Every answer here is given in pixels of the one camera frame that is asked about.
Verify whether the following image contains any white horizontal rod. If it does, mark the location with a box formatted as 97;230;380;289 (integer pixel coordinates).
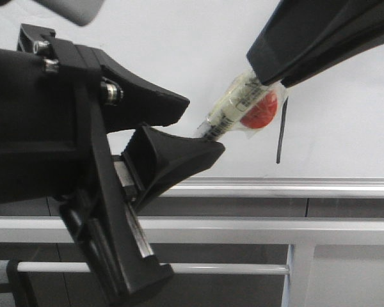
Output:
17;262;291;276

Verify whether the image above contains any white whiteboard with aluminium frame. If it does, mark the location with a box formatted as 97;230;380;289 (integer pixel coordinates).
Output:
0;1;384;198

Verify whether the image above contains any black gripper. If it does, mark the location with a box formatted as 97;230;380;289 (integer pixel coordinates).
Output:
0;24;173;306

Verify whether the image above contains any white whiteboard marker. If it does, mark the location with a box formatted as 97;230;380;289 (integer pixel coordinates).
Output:
195;70;288;141

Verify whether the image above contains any black rod bracket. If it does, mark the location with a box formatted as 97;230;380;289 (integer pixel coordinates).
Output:
6;260;34;307

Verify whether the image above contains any red round magnet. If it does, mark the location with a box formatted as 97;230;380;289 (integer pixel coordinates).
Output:
240;92;278;129

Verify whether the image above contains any white metal table frame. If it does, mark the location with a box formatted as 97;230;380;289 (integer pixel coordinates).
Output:
0;217;384;306

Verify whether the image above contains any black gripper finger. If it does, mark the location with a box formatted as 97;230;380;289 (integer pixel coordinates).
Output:
121;125;225;211
99;52;189;131
246;1;379;85
282;1;384;88

